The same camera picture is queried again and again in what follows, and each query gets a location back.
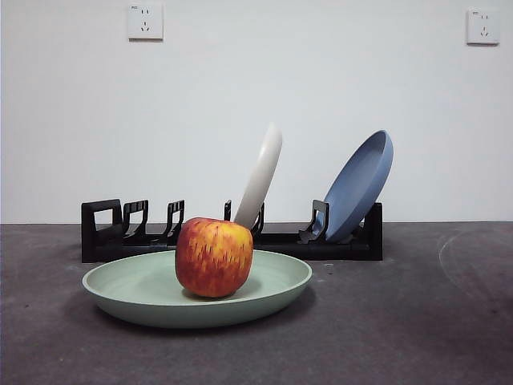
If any red yellow apple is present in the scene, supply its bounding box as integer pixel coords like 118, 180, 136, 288
175, 217, 255, 298

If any green plate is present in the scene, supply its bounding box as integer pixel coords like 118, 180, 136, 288
82, 248, 313, 329

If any white plate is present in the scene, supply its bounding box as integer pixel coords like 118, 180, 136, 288
232, 123, 284, 233

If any blue plate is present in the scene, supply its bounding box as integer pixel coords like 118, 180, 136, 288
322, 129, 394, 243

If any black plate rack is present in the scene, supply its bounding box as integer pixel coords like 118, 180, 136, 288
80, 198, 383, 263

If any white wall socket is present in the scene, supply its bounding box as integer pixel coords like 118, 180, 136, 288
127, 2, 164, 42
466, 8, 501, 46

